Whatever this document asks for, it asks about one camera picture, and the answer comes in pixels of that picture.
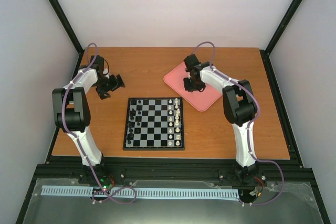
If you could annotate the pink plastic tray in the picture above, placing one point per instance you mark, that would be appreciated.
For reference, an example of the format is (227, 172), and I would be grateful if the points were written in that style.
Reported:
(201, 101)

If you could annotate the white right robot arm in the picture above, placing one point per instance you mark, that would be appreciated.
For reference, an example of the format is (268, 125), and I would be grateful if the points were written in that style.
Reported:
(239, 107)

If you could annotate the black and white chessboard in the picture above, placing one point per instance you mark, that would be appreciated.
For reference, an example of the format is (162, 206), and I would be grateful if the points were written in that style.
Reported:
(154, 125)

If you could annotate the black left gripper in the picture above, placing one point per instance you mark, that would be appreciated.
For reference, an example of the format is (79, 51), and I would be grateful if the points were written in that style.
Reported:
(115, 85)

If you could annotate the light blue cable duct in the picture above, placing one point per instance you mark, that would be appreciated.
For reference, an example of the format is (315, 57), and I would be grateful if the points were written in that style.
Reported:
(142, 193)

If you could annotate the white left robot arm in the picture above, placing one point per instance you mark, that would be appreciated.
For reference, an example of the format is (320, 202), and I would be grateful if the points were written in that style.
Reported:
(71, 109)

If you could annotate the black aluminium frame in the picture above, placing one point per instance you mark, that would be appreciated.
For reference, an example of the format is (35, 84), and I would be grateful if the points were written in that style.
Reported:
(172, 169)

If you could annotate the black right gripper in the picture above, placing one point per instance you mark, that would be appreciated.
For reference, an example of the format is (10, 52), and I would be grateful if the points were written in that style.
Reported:
(189, 89)

